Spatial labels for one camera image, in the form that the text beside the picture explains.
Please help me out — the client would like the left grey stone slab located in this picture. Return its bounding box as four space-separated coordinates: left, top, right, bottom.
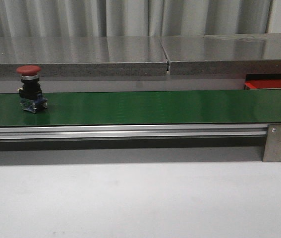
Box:
0 36 168 78

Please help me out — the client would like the grey stone slab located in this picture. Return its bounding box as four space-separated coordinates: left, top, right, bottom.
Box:
0 36 168 78
161 33 281 75

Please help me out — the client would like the aluminium conveyor frame rail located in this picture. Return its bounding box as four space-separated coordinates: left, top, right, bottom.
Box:
0 123 268 140

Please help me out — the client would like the right grey stone slab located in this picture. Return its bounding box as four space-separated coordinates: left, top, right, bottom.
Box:
161 33 281 75

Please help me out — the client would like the grey curtain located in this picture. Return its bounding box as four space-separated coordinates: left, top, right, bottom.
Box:
0 0 281 37

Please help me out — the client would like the steel conveyor support bracket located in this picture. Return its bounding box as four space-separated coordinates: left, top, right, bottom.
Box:
262 124 281 162

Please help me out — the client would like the green conveyor belt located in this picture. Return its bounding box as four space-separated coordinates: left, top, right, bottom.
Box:
0 89 281 127

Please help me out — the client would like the red mushroom push button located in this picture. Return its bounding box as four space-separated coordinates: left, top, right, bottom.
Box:
16 65 48 113

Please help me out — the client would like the red plastic bin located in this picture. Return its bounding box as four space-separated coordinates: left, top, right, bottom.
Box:
244 74 281 89

